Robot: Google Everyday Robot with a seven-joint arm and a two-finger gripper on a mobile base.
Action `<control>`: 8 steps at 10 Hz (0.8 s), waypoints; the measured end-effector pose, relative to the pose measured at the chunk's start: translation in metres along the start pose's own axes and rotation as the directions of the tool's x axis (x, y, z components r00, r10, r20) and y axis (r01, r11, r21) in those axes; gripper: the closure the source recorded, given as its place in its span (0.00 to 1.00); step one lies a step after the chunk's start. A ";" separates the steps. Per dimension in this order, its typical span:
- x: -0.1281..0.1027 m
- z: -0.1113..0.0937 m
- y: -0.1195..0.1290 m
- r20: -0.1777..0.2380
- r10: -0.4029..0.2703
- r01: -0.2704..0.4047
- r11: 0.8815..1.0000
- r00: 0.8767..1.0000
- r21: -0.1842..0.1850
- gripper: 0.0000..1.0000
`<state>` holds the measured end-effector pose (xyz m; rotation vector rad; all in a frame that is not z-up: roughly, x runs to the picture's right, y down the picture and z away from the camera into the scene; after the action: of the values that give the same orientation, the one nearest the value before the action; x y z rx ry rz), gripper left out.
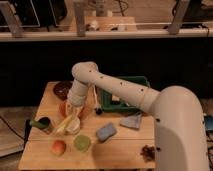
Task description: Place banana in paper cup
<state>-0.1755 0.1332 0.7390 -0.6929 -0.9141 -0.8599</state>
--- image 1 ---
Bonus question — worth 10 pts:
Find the yellow banana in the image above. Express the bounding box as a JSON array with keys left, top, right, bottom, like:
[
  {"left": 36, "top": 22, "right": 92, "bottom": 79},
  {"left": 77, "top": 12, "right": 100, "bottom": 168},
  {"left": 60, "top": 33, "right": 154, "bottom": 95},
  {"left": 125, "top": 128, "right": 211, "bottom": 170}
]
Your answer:
[{"left": 56, "top": 115, "right": 72, "bottom": 134}]

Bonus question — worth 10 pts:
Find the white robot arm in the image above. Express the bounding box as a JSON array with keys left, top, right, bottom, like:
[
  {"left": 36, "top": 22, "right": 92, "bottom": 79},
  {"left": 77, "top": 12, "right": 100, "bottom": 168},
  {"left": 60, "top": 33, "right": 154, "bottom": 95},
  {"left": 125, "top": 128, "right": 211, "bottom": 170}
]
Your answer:
[{"left": 68, "top": 62, "right": 210, "bottom": 171}]

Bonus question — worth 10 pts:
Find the dark cup with green item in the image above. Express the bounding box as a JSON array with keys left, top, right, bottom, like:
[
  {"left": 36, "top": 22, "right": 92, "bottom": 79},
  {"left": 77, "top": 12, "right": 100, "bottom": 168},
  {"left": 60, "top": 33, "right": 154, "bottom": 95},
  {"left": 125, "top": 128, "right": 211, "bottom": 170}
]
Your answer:
[{"left": 30, "top": 117, "right": 53, "bottom": 134}]

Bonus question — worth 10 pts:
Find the orange plastic bowl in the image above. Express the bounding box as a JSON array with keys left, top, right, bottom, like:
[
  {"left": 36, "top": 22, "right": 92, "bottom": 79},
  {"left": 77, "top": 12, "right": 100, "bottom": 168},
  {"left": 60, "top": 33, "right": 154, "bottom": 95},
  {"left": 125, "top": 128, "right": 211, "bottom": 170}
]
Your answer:
[{"left": 59, "top": 100, "right": 90, "bottom": 120}]

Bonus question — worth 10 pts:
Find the dark brown plate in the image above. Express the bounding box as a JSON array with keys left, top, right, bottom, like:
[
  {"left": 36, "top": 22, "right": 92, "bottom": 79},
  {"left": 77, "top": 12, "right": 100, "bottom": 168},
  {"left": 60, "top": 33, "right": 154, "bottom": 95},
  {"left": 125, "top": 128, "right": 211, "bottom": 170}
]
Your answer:
[{"left": 53, "top": 81, "right": 72, "bottom": 100}]

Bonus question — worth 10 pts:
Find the white spoon with black tip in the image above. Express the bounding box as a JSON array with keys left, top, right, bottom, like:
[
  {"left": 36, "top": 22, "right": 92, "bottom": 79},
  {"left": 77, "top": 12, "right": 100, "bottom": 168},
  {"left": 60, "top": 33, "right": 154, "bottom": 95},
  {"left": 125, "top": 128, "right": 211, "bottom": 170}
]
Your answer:
[{"left": 93, "top": 86, "right": 102, "bottom": 115}]

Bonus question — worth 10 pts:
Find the orange fruit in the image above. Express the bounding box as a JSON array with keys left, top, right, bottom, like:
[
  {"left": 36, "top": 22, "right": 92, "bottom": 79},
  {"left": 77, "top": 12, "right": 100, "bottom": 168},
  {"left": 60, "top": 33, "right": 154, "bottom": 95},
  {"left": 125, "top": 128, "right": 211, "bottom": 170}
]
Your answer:
[{"left": 51, "top": 140, "right": 66, "bottom": 156}]

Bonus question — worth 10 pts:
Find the dark brown pinecone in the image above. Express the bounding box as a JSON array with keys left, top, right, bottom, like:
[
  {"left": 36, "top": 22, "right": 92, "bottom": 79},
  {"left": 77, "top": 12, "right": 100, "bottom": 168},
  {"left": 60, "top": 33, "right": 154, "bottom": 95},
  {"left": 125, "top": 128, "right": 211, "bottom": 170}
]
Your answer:
[{"left": 141, "top": 145, "right": 155, "bottom": 162}]

